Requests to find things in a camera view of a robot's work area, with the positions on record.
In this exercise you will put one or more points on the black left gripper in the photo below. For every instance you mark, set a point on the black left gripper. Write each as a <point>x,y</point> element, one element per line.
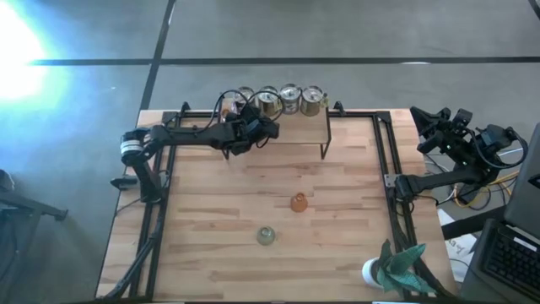
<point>253,133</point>

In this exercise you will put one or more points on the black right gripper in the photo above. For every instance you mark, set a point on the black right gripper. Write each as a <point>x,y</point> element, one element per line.
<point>455,131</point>

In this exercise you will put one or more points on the green glass candlestick holder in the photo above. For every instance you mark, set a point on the green glass candlestick holder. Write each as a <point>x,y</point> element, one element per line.
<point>266,235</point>

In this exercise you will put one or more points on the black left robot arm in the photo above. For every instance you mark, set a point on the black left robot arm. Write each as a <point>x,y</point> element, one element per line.
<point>185,137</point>

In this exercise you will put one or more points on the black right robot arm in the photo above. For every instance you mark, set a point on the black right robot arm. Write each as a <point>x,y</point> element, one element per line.
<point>439,182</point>

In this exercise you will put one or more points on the wooden shelf black metal legs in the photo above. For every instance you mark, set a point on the wooden shelf black metal legs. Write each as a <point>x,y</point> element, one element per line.
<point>304,131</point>

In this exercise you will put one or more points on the white paper sheet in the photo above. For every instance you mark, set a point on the white paper sheet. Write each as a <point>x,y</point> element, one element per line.
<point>457,249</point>

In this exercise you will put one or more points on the green plant in white pot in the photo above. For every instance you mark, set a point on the green plant in white pot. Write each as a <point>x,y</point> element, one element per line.
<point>396,270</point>

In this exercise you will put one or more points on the dark grey laptop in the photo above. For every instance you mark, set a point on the dark grey laptop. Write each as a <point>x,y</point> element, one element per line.
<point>510,257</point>

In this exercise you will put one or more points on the black metal stand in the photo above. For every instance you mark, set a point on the black metal stand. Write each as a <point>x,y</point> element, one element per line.
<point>25,202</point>

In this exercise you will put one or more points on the black flat bracket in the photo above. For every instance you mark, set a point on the black flat bracket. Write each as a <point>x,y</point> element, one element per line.
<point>124,182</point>

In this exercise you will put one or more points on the black metal table frame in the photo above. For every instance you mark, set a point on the black metal table frame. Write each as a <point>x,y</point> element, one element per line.
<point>158,253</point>

